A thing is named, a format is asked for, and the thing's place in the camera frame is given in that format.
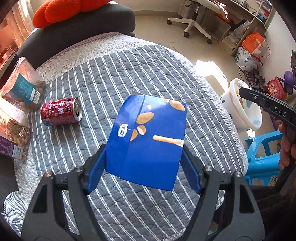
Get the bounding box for person right hand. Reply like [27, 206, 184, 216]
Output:
[278, 123, 296, 169]

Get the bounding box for white office chair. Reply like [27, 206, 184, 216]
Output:
[166, 0, 228, 45]

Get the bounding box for orange cardboard box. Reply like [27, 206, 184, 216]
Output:
[241, 31, 269, 57]

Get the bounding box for red drink can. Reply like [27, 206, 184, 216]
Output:
[40, 97, 82, 126]

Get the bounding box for white plastic trash bucket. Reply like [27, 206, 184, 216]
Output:
[220, 78, 262, 133]

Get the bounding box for tangled black cables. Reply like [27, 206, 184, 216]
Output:
[238, 66, 268, 92]

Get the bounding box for dark grey sofa cushion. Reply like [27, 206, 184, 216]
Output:
[16, 3, 135, 69]

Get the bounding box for purple balloon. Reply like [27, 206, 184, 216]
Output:
[278, 71, 295, 95]

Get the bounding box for purple label nut jar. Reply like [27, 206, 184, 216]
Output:
[1, 108, 32, 162]

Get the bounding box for wooden desk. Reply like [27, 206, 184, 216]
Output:
[219, 1, 276, 56]

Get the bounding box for pink lit shelf unit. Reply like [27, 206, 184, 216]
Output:
[1, 20, 19, 68]

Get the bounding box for red tomato plush cushion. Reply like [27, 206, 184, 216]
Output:
[32, 0, 110, 28]

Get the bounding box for blue plastic stool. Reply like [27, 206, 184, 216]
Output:
[245, 131, 283, 186]

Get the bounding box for red gift bag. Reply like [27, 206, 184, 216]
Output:
[267, 76, 287, 100]

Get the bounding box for blue almond snack box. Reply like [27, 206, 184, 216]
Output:
[106, 95, 187, 191]

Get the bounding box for grey striped quilted cover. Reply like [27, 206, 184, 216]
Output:
[1, 33, 248, 240]

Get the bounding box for teal label snack jar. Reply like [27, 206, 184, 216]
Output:
[1, 54, 46, 112]

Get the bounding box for white blue plastic bag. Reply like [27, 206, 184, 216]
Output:
[234, 47, 257, 72]

